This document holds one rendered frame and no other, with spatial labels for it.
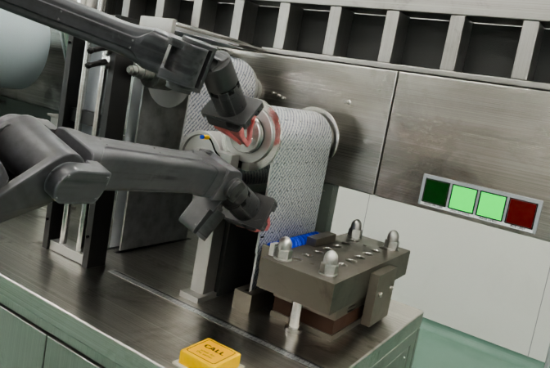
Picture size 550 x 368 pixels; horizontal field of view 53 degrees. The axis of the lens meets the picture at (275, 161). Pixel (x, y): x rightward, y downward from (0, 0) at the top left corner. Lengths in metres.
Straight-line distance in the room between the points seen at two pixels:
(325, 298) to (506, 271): 2.74
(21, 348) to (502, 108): 1.10
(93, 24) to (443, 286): 3.22
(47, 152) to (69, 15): 0.35
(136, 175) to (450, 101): 0.79
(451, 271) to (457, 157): 2.53
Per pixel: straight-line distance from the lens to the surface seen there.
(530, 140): 1.25
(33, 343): 1.22
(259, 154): 1.09
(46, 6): 0.89
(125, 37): 0.88
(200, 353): 0.92
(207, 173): 0.83
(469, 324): 3.82
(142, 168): 0.70
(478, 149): 1.26
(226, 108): 0.97
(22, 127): 0.60
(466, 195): 1.27
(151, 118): 1.35
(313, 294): 1.02
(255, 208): 1.03
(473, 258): 3.71
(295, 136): 1.14
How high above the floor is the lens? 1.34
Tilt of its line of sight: 7 degrees down
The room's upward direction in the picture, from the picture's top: 10 degrees clockwise
